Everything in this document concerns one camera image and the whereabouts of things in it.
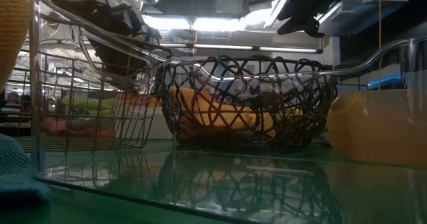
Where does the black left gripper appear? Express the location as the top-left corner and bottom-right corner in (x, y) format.
(89, 33), (151, 85)

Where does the orange microfiber towel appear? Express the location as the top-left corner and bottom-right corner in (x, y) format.
(0, 0), (31, 91)
(115, 93), (164, 107)
(168, 85), (278, 140)

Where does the lime green microfiber towel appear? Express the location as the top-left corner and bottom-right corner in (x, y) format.
(59, 95), (117, 117)

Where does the pink microfiber towel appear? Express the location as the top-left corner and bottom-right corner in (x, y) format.
(43, 117), (116, 138)

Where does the teal microfiber towel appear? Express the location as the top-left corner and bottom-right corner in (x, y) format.
(0, 133), (53, 205)

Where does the long ceiling light strip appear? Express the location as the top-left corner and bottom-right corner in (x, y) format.
(159, 43), (324, 54)

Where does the white plastic bin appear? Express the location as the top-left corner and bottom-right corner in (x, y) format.
(113, 103), (174, 141)

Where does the clear plastic bin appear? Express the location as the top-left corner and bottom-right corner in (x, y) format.
(28, 0), (427, 224)

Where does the bright ceiling light panel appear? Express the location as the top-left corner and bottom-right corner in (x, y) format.
(141, 0), (291, 32)

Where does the person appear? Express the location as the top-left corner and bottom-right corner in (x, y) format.
(6, 91), (21, 113)
(20, 94), (33, 113)

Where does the tan rectangular tray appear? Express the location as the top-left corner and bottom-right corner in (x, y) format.
(326, 89), (427, 170)

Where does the green table mat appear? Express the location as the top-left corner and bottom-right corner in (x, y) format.
(0, 137), (427, 224)

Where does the black wire basket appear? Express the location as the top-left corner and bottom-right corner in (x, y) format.
(156, 54), (338, 150)

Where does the yellow hanging cord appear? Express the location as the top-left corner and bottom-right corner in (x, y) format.
(377, 0), (383, 91)

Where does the copper wire basket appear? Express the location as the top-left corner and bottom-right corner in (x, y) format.
(15, 49), (167, 153)

